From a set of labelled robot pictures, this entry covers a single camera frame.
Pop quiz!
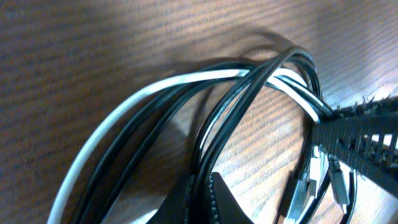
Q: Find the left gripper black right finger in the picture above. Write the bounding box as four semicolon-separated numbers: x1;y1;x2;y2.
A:
198;172;253;224

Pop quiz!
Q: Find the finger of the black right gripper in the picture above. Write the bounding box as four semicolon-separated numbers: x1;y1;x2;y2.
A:
312;96;397;197

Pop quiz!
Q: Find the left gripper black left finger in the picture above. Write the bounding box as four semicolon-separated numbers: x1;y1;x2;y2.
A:
147;174;194;224

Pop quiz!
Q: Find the white usb cable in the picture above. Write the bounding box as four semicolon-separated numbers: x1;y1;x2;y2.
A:
46;67;327;224

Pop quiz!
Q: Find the black usb cable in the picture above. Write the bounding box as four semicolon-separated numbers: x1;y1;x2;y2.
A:
70;45;358;224

